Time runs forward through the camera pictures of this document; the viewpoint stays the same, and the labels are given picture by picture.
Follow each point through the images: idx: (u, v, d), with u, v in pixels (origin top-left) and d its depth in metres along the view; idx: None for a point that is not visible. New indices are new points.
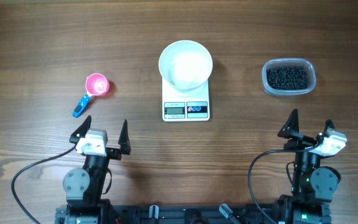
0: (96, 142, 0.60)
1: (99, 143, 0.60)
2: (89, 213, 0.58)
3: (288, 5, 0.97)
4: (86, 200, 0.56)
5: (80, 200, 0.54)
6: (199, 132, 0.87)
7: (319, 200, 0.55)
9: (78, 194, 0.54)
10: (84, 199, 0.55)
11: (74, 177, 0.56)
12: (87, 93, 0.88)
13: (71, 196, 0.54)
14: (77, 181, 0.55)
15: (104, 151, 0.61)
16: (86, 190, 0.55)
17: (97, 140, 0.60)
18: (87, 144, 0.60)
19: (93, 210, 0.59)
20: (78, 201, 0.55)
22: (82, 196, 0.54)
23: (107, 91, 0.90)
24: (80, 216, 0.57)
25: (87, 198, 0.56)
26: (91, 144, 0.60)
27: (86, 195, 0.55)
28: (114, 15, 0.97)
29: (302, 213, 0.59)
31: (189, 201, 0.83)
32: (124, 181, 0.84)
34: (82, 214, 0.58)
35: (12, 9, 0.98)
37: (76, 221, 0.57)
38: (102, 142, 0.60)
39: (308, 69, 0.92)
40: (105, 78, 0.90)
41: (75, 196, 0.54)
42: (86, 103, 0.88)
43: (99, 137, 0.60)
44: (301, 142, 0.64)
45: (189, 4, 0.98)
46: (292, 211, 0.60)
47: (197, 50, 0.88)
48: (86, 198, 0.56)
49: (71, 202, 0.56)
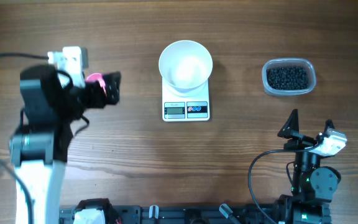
0: (72, 55, 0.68)
1: (75, 56, 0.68)
2: (43, 130, 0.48)
3: (289, 5, 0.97)
4: (45, 93, 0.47)
5: (38, 87, 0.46)
6: (199, 132, 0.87)
7: (319, 200, 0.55)
9: (33, 79, 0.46)
10: (44, 97, 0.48)
11: (32, 70, 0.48)
12: None
13: (25, 89, 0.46)
14: (35, 72, 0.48)
15: (79, 67, 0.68)
16: (44, 78, 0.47)
17: (73, 53, 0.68)
18: (63, 57, 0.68)
19: (47, 128, 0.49)
20: (34, 98, 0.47)
22: (38, 84, 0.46)
23: None
24: (30, 134, 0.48)
25: (47, 99, 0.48)
26: (68, 57, 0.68)
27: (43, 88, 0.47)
28: (114, 15, 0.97)
29: (302, 213, 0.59)
31: (189, 201, 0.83)
32: (125, 181, 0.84)
34: (33, 132, 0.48)
35: (11, 8, 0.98)
37: (24, 140, 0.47)
38: (78, 56, 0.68)
39: (308, 69, 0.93)
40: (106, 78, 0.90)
41: (31, 89, 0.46)
42: None
43: (75, 51, 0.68)
44: (301, 142, 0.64)
45: (189, 4, 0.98)
46: (291, 211, 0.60)
47: (196, 50, 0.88)
48: (46, 96, 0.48)
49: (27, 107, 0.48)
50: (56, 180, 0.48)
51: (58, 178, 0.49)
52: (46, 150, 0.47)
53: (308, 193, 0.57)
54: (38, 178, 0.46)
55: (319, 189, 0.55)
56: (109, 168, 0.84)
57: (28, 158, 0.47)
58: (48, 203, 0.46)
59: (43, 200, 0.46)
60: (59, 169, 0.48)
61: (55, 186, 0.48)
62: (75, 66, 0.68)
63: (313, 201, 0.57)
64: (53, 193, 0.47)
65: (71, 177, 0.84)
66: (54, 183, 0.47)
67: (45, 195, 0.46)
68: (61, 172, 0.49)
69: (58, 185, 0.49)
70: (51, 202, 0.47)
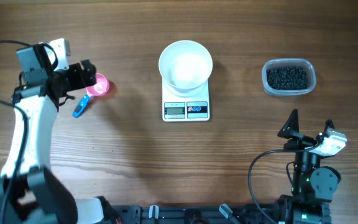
0: (57, 43, 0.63)
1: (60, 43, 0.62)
2: (35, 84, 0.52)
3: (289, 5, 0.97)
4: (38, 56, 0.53)
5: (32, 50, 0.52)
6: (199, 132, 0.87)
7: (319, 200, 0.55)
9: (28, 47, 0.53)
10: (37, 61, 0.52)
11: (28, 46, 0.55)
12: (87, 93, 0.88)
13: (21, 55, 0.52)
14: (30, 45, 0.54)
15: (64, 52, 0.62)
16: (37, 46, 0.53)
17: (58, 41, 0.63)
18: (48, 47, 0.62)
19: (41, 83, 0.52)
20: (28, 62, 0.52)
22: (32, 50, 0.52)
23: (107, 91, 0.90)
24: (26, 88, 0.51)
25: (41, 63, 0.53)
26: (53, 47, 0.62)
27: (37, 51, 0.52)
28: (114, 15, 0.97)
29: (302, 213, 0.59)
31: (189, 201, 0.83)
32: (125, 181, 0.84)
34: (29, 86, 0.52)
35: (11, 8, 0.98)
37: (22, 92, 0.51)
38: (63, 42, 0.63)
39: (308, 70, 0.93)
40: (105, 78, 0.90)
41: (25, 55, 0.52)
42: (86, 103, 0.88)
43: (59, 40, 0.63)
44: (301, 142, 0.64)
45: (189, 4, 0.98)
46: (292, 211, 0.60)
47: (196, 50, 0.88)
48: (40, 61, 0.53)
49: (23, 72, 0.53)
50: (48, 112, 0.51)
51: (49, 115, 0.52)
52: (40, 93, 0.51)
53: (308, 193, 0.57)
54: (33, 102, 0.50)
55: (319, 189, 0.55)
56: (109, 168, 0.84)
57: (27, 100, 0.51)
58: (40, 124, 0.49)
59: (38, 117, 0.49)
60: (50, 104, 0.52)
61: (47, 117, 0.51)
62: (61, 54, 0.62)
63: (313, 201, 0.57)
64: (45, 123, 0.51)
65: (71, 177, 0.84)
66: (45, 116, 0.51)
67: (38, 114, 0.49)
68: (51, 111, 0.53)
69: (47, 121, 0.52)
70: (43, 130, 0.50)
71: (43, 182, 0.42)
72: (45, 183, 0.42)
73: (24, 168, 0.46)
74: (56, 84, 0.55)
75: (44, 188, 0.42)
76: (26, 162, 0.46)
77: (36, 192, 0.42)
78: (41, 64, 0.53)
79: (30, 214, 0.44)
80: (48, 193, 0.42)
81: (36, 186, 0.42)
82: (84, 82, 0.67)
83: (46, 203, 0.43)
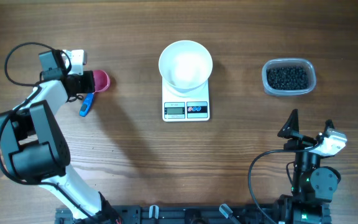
0: (76, 52, 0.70)
1: (79, 53, 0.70)
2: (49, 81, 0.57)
3: (288, 5, 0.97)
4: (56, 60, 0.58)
5: (50, 53, 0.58)
6: (198, 131, 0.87)
7: (319, 200, 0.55)
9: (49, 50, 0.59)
10: (55, 63, 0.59)
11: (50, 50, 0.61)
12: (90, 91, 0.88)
13: (41, 56, 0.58)
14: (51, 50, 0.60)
15: (81, 60, 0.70)
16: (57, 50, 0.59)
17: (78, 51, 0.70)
18: (69, 54, 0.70)
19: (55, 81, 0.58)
20: (48, 63, 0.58)
22: (51, 53, 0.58)
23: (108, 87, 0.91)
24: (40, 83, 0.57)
25: (57, 63, 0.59)
26: (73, 55, 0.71)
27: (55, 54, 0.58)
28: (114, 15, 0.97)
29: (302, 213, 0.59)
31: (189, 201, 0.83)
32: (125, 181, 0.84)
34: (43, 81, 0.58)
35: (11, 8, 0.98)
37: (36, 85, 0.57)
38: (82, 52, 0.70)
39: (308, 69, 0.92)
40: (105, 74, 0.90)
41: (46, 56, 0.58)
42: (91, 101, 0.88)
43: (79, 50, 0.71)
44: (301, 142, 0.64)
45: (189, 4, 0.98)
46: (291, 211, 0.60)
47: (196, 51, 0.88)
48: (57, 63, 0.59)
49: (43, 71, 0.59)
50: (58, 91, 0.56)
51: (58, 94, 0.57)
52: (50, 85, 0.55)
53: (308, 193, 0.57)
54: (48, 83, 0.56)
55: (319, 189, 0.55)
56: (109, 168, 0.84)
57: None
58: (50, 91, 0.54)
59: (49, 87, 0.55)
60: (59, 89, 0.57)
61: (56, 94, 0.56)
62: (78, 60, 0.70)
63: (313, 201, 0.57)
64: (55, 97, 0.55)
65: None
66: (55, 91, 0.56)
67: (50, 86, 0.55)
68: (62, 93, 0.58)
69: (56, 99, 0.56)
70: (51, 100, 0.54)
71: (45, 113, 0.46)
72: (45, 115, 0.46)
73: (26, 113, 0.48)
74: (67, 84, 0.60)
75: (44, 119, 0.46)
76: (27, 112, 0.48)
77: (35, 123, 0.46)
78: (58, 65, 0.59)
79: (27, 145, 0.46)
80: (46, 125, 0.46)
81: (37, 117, 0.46)
82: (92, 88, 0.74)
83: (43, 134, 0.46)
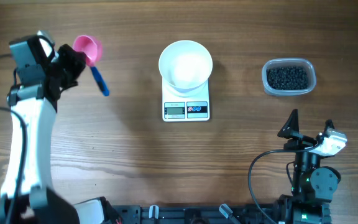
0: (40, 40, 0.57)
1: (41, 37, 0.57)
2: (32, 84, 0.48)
3: (288, 5, 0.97)
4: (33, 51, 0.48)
5: (23, 44, 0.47)
6: (198, 131, 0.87)
7: (319, 200, 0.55)
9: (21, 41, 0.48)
10: (32, 55, 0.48)
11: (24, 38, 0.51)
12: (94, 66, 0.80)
13: (13, 50, 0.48)
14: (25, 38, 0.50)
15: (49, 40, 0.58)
16: (32, 40, 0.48)
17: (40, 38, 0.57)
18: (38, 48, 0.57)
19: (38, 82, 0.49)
20: (23, 58, 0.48)
22: (25, 45, 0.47)
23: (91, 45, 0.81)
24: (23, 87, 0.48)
25: (36, 56, 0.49)
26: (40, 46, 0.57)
27: (31, 45, 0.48)
28: (114, 15, 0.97)
29: (302, 213, 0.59)
31: (189, 201, 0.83)
32: (125, 181, 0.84)
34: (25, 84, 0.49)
35: (11, 8, 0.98)
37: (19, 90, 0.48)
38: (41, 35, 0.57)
39: (308, 69, 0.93)
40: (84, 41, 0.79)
41: (19, 49, 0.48)
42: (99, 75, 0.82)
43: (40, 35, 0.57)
44: (301, 142, 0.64)
45: (189, 4, 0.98)
46: (291, 211, 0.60)
47: (195, 50, 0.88)
48: (35, 57, 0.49)
49: (18, 67, 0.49)
50: (47, 112, 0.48)
51: (48, 116, 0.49)
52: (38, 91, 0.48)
53: (308, 193, 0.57)
54: (32, 106, 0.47)
55: (319, 189, 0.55)
56: (109, 168, 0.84)
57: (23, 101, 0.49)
58: (38, 129, 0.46)
59: (36, 124, 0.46)
60: (50, 104, 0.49)
61: (46, 118, 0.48)
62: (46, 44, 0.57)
63: (313, 201, 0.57)
64: (45, 124, 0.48)
65: (72, 177, 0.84)
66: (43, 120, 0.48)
67: (37, 120, 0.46)
68: (51, 111, 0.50)
69: (46, 124, 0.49)
70: (41, 138, 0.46)
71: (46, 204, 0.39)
72: (46, 202, 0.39)
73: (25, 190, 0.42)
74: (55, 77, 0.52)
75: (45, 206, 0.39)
76: (27, 180, 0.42)
77: (36, 213, 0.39)
78: (36, 58, 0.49)
79: None
80: (48, 210, 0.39)
81: (37, 206, 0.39)
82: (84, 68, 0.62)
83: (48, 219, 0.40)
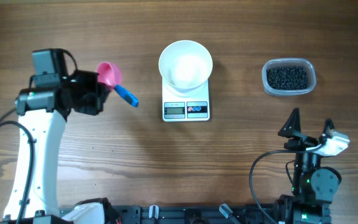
0: None
1: None
2: (44, 91, 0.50)
3: (288, 5, 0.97)
4: (55, 62, 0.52)
5: (48, 53, 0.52)
6: (199, 131, 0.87)
7: (319, 201, 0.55)
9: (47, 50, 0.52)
10: (52, 65, 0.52)
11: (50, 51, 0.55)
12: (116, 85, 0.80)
13: (37, 56, 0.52)
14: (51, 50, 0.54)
15: None
16: (57, 51, 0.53)
17: None
18: None
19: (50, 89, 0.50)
20: (43, 65, 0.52)
22: (50, 54, 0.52)
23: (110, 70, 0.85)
24: (35, 92, 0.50)
25: (55, 68, 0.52)
26: None
27: (55, 55, 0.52)
28: (114, 15, 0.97)
29: (302, 213, 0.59)
31: (189, 201, 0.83)
32: (125, 181, 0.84)
34: (36, 89, 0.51)
35: (10, 8, 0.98)
37: (29, 94, 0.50)
38: None
39: (308, 69, 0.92)
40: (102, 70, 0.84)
41: (42, 56, 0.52)
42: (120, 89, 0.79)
43: None
44: (304, 144, 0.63)
45: (189, 4, 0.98)
46: (292, 211, 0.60)
47: (194, 51, 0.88)
48: (55, 68, 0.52)
49: (36, 74, 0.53)
50: (56, 129, 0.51)
51: (57, 132, 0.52)
52: (48, 99, 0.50)
53: (308, 195, 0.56)
54: (41, 121, 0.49)
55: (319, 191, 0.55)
56: (109, 169, 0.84)
57: (31, 107, 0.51)
58: (46, 147, 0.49)
59: (44, 142, 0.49)
60: (59, 117, 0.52)
61: (55, 136, 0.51)
62: None
63: (313, 202, 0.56)
64: (53, 142, 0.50)
65: (71, 178, 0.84)
66: (52, 137, 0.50)
67: (45, 137, 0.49)
68: (60, 126, 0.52)
69: (55, 140, 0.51)
70: (48, 156, 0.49)
71: None
72: None
73: (28, 213, 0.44)
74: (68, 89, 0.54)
75: None
76: (32, 203, 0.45)
77: None
78: (56, 68, 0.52)
79: None
80: None
81: None
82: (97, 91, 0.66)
83: None
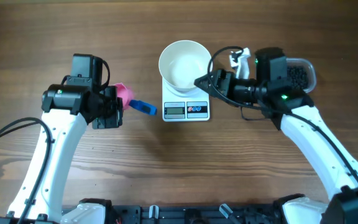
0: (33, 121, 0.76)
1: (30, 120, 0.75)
2: (74, 91, 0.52)
3: (288, 5, 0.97)
4: (92, 67, 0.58)
5: (88, 58, 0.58)
6: (199, 131, 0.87)
7: (278, 65, 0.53)
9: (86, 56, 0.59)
10: (88, 70, 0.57)
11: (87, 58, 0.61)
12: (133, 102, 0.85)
13: (77, 60, 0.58)
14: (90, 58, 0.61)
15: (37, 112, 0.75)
16: (94, 57, 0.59)
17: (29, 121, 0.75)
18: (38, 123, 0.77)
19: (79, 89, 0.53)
20: (80, 67, 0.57)
22: (89, 59, 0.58)
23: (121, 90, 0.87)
24: (64, 89, 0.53)
25: (89, 71, 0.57)
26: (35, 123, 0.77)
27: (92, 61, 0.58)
28: (114, 15, 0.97)
29: (281, 96, 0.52)
31: (189, 201, 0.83)
32: (125, 181, 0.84)
34: (66, 88, 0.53)
35: (11, 8, 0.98)
37: (58, 91, 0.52)
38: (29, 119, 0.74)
39: (308, 70, 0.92)
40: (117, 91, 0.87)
41: (81, 60, 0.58)
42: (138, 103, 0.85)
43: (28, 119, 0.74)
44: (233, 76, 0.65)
45: (189, 4, 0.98)
46: (273, 102, 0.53)
47: (185, 56, 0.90)
48: (89, 72, 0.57)
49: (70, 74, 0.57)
50: (74, 132, 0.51)
51: (76, 134, 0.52)
52: (75, 101, 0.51)
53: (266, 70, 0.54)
54: (63, 122, 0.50)
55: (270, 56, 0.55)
56: (109, 168, 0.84)
57: (56, 105, 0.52)
58: (62, 149, 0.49)
59: (62, 144, 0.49)
60: (81, 120, 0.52)
61: (72, 139, 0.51)
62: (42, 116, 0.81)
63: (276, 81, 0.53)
64: (69, 144, 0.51)
65: (72, 177, 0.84)
66: (70, 139, 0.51)
67: (63, 139, 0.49)
68: (79, 129, 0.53)
69: (71, 142, 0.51)
70: (63, 157, 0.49)
71: None
72: None
73: (32, 214, 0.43)
74: (96, 95, 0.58)
75: None
76: (36, 203, 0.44)
77: None
78: (91, 73, 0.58)
79: None
80: None
81: None
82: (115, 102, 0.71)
83: None
